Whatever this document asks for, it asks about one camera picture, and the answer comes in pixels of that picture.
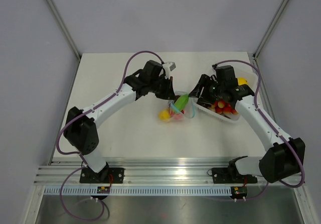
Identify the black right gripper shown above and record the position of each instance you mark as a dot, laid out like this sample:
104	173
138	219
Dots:
204	81

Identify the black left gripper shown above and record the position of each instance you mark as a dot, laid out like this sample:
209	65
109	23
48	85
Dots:
168	93

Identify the green fruit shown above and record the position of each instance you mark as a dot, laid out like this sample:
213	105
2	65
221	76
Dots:
181	102

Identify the yellow bell pepper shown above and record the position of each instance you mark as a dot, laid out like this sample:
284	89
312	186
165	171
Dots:
164	115

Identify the clear zip bag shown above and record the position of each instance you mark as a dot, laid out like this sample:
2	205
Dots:
189	110

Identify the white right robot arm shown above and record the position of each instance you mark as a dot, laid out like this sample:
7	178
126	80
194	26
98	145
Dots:
283	156

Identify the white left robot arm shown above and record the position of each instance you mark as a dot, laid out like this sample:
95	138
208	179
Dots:
81	129

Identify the yellow lemon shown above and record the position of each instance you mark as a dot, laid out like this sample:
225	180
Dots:
242	81

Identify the right controller board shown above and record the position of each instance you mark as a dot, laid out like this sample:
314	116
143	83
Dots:
239	192

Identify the controller board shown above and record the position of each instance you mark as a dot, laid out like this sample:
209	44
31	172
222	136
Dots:
103	190
239	192

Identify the left controller board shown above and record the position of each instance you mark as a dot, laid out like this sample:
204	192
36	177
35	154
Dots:
103	190

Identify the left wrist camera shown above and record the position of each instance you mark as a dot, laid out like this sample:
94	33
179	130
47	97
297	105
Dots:
169	66

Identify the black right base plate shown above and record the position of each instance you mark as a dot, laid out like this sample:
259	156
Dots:
222	176

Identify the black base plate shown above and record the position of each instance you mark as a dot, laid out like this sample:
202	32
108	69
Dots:
107	175
222	176

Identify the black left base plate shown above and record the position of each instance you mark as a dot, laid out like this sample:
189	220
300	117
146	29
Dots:
107	175

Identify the white slotted cable duct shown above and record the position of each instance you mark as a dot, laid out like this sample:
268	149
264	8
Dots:
142	190

